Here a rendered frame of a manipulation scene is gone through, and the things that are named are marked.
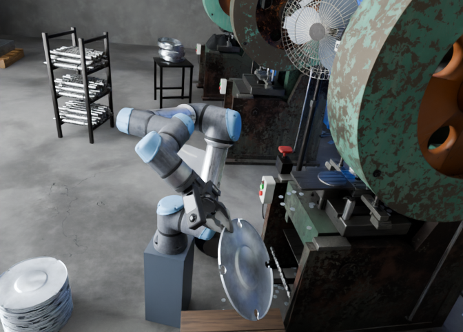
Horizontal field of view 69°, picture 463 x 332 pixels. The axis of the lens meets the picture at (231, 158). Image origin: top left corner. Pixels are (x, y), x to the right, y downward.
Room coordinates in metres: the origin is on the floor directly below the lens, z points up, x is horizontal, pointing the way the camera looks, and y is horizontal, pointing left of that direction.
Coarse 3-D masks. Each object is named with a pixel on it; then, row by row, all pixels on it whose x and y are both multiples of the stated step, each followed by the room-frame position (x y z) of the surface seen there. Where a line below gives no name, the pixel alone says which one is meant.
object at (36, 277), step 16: (16, 272) 1.06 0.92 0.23; (32, 272) 1.06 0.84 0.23; (48, 272) 1.08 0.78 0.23; (64, 272) 1.09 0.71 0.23; (0, 288) 0.96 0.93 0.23; (16, 288) 0.97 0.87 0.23; (32, 288) 0.98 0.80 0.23; (48, 288) 0.99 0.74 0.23; (0, 304) 0.89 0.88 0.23; (16, 304) 0.90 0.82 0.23; (32, 304) 0.90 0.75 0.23
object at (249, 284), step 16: (240, 224) 0.83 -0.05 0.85; (224, 240) 0.72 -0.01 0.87; (240, 240) 0.78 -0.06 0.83; (256, 240) 0.84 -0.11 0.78; (224, 256) 0.68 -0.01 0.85; (240, 256) 0.72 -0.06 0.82; (256, 256) 0.79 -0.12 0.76; (240, 272) 0.68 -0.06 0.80; (256, 272) 0.74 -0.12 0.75; (224, 288) 0.60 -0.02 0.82; (240, 288) 0.65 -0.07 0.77; (256, 288) 0.70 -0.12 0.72; (272, 288) 0.75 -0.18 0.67; (240, 304) 0.61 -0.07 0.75; (256, 304) 0.66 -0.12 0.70; (256, 320) 0.61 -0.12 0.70
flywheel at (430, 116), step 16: (448, 64) 0.94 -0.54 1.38; (432, 80) 0.90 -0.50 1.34; (448, 80) 0.91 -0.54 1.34; (432, 96) 0.90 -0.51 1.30; (448, 96) 0.91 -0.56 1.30; (432, 112) 0.91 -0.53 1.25; (448, 112) 0.92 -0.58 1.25; (432, 128) 0.91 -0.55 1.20; (448, 144) 0.95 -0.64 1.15; (432, 160) 0.92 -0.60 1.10; (448, 160) 0.93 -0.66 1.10
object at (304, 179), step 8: (296, 176) 1.28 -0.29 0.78; (304, 176) 1.29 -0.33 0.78; (312, 176) 1.30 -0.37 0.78; (320, 176) 1.30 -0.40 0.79; (328, 176) 1.30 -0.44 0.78; (336, 176) 1.31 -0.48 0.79; (344, 176) 1.33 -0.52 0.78; (296, 184) 1.23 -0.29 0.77; (304, 184) 1.22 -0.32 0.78; (312, 184) 1.23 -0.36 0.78; (320, 184) 1.24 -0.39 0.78; (328, 184) 1.24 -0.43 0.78; (336, 184) 1.25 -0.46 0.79; (344, 184) 1.26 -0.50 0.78; (312, 192) 1.32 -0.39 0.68; (320, 192) 1.26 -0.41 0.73; (328, 192) 1.24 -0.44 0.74; (336, 192) 1.25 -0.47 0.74; (320, 200) 1.24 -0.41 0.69; (320, 208) 1.24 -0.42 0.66
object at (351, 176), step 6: (348, 174) 1.35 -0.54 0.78; (354, 174) 1.36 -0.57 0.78; (354, 180) 1.30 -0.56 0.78; (360, 180) 1.31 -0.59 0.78; (354, 186) 1.26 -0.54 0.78; (360, 186) 1.26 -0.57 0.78; (354, 192) 1.24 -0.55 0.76; (360, 192) 1.25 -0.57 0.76; (366, 192) 1.25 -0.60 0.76; (372, 192) 1.26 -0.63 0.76
